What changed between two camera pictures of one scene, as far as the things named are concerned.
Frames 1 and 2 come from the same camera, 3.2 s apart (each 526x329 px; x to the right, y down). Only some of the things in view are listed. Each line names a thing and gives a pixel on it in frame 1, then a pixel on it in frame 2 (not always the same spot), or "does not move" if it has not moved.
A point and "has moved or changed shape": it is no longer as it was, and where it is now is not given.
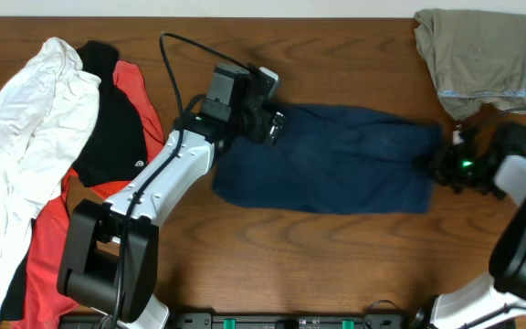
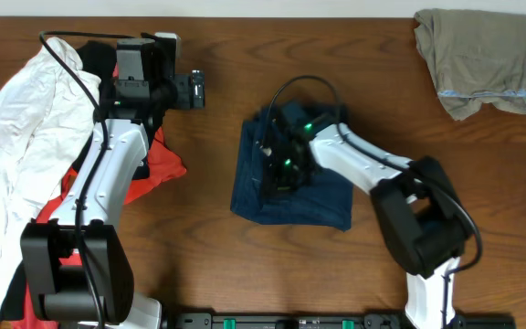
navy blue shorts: (331, 158) has moved or changed shape
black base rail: (240, 321) does not move
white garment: (30, 131) does not move
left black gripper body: (266, 126) → (131, 87)
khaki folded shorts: (479, 58) does not move
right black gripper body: (442, 165) → (271, 171)
